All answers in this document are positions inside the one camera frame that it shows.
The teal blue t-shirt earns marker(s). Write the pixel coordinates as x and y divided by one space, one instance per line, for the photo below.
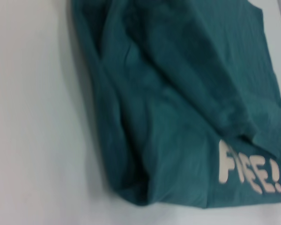
178 105

